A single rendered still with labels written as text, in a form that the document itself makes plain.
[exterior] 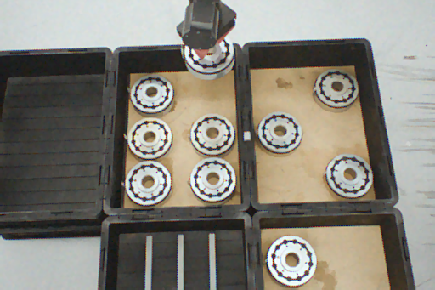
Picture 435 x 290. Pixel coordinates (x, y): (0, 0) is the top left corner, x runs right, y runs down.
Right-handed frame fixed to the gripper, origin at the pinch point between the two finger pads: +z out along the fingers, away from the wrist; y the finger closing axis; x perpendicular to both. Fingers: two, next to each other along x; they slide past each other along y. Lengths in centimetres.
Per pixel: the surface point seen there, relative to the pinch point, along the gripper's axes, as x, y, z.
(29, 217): 4.4, -48.1, 11.8
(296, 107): -16.7, 11.7, 22.4
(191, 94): 4.2, -3.1, 22.2
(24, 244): 11, -56, 35
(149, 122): 5.2, -15.8, 19.2
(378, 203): -44.7, 2.0, 12.5
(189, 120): -0.4, -8.2, 22.2
